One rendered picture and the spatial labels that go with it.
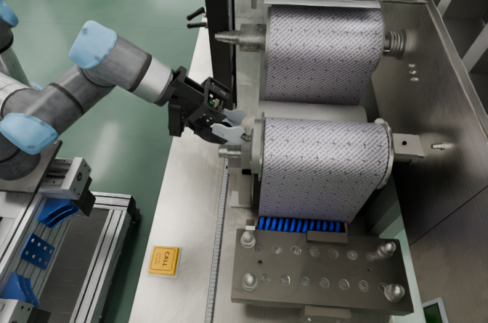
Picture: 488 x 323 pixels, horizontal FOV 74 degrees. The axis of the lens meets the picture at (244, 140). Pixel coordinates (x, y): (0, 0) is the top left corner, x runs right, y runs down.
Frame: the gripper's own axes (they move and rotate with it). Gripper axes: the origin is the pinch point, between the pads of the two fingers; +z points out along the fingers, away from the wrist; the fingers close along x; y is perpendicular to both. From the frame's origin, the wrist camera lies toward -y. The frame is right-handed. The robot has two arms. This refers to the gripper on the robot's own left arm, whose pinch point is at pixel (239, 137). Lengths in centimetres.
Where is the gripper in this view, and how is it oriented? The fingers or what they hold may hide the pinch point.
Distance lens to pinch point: 70.6
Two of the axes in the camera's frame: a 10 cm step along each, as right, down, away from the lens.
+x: 0.7, -8.1, 5.8
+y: 6.5, -4.0, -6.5
